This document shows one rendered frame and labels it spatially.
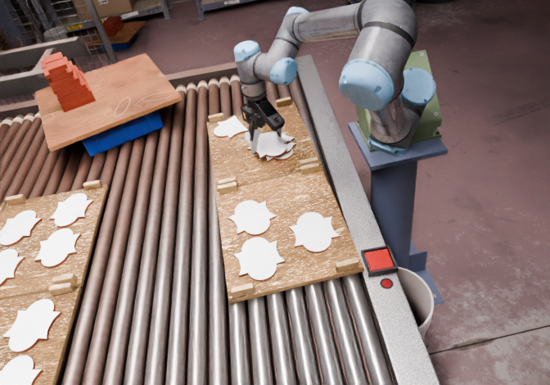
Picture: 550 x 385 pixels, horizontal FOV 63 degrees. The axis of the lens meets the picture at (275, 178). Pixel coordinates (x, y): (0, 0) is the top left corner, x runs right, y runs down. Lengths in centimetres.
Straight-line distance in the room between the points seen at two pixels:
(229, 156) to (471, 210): 153
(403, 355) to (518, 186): 191
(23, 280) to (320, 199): 88
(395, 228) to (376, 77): 104
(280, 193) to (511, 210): 161
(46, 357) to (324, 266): 71
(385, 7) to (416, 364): 75
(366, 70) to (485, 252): 167
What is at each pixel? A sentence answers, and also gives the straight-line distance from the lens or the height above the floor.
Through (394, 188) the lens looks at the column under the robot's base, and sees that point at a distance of 172.
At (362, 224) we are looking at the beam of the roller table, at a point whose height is 92.
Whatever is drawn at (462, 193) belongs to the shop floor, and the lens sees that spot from 273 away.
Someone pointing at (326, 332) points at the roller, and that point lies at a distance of 109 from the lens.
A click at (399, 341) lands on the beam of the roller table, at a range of 108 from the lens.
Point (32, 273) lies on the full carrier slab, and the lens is 147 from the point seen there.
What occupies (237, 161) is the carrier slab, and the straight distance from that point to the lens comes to 152.
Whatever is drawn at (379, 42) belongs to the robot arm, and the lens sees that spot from 96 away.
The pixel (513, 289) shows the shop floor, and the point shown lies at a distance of 236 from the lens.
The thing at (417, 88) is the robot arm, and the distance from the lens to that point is 137.
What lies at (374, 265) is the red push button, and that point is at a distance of 117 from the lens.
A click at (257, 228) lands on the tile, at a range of 127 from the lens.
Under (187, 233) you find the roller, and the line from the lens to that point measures 136.
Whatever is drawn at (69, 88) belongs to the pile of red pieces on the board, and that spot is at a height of 112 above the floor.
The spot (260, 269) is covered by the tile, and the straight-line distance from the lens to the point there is 117.
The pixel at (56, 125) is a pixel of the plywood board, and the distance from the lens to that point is 186.
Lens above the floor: 187
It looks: 41 degrees down
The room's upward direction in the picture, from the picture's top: 11 degrees counter-clockwise
